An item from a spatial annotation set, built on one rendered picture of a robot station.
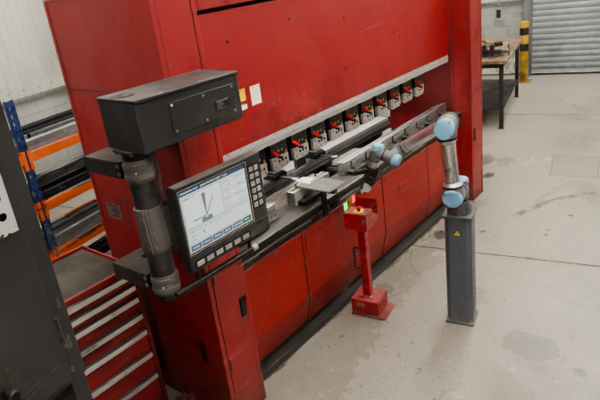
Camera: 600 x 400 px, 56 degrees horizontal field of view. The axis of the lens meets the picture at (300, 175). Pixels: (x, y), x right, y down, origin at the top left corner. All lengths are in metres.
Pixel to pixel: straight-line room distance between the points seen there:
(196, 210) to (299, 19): 1.67
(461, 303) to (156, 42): 2.48
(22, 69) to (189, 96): 5.13
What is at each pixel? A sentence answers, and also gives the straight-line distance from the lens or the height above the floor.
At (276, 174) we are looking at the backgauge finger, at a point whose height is 1.03.
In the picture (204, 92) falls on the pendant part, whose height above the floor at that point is 1.90.
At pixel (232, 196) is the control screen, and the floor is 1.46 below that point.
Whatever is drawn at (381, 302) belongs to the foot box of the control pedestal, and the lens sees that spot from 4.00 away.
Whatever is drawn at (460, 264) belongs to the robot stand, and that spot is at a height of 0.45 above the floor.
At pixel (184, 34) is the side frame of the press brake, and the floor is 2.09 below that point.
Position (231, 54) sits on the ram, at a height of 1.91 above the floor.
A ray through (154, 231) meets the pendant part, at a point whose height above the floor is 1.42.
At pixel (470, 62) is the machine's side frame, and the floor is 1.34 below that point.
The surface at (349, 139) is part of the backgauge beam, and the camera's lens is 4.48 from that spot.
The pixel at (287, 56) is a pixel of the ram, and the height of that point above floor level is 1.81.
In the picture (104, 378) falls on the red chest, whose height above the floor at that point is 0.51.
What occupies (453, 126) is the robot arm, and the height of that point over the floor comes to 1.38.
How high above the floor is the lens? 2.31
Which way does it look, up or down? 20 degrees down
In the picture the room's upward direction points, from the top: 8 degrees counter-clockwise
